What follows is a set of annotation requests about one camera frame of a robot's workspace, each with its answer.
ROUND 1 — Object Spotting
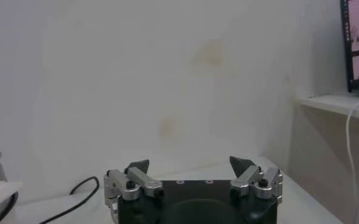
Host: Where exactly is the white labelled side table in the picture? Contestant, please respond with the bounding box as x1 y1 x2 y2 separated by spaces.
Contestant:
288 93 359 224

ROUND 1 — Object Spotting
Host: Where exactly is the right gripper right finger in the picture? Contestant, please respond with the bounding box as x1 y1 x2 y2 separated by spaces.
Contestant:
229 156 283 200

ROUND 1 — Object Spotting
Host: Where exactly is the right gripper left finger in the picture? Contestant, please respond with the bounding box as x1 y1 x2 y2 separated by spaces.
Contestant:
103 159 164 201

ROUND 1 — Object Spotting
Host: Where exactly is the black pot power cable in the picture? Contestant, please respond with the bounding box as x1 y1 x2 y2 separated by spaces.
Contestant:
38 175 101 224

